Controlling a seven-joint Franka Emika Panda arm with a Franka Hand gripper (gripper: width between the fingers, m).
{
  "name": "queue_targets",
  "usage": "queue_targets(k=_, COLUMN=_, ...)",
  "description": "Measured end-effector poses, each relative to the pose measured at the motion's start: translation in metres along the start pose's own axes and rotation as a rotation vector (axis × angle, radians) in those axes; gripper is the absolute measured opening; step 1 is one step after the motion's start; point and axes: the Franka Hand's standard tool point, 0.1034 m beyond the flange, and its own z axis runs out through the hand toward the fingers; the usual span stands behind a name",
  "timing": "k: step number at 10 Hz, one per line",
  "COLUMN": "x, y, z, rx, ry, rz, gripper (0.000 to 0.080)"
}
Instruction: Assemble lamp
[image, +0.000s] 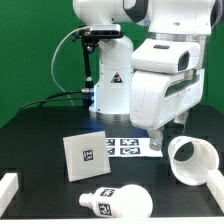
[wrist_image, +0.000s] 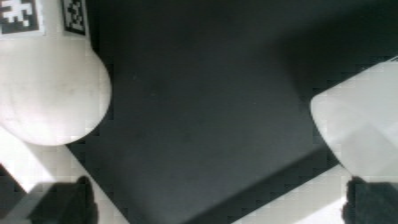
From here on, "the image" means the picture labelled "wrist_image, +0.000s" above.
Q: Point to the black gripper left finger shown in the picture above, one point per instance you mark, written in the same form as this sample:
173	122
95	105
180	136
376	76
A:
67	206

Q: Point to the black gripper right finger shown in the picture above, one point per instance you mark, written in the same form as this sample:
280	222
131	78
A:
372	202

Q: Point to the white cylindrical lamp shade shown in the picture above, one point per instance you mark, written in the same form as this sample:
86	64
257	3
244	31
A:
354	111

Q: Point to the white lamp bulb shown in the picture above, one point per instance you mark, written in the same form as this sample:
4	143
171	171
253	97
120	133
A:
54	81

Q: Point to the white left corner bracket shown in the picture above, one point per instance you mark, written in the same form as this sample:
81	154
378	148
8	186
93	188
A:
45	164

